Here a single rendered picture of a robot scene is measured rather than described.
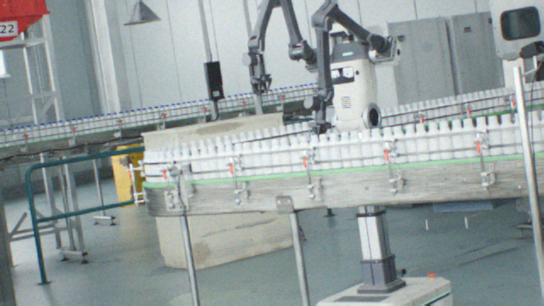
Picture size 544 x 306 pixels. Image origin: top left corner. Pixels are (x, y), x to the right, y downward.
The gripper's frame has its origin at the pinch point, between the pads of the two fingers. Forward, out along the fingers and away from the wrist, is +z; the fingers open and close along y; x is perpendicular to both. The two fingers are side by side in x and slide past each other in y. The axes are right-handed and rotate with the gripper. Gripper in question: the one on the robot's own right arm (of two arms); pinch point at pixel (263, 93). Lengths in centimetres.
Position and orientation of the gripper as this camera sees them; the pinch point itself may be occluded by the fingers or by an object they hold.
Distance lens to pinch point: 557.5
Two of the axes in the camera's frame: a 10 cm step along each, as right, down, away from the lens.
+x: 7.9, -0.7, -6.1
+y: -6.0, 1.4, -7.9
